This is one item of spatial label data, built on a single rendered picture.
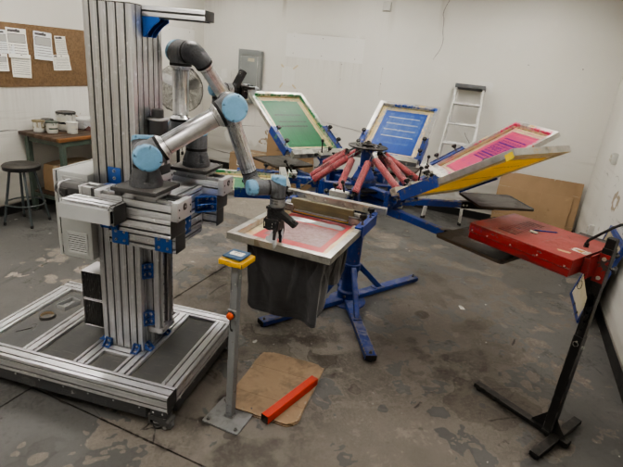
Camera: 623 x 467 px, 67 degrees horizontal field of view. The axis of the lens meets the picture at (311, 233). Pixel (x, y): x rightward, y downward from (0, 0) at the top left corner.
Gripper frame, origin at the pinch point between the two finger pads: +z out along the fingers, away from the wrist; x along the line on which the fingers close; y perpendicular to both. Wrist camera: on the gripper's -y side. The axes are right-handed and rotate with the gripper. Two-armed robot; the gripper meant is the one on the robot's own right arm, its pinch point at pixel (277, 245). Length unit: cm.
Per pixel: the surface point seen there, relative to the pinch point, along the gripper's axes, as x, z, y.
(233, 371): 21, 67, 10
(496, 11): -471, -166, -47
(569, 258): -42, -13, -134
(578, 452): -50, 98, -168
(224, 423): 26, 97, 11
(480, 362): -110, 98, -112
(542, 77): -471, -96, -117
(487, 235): -61, -9, -96
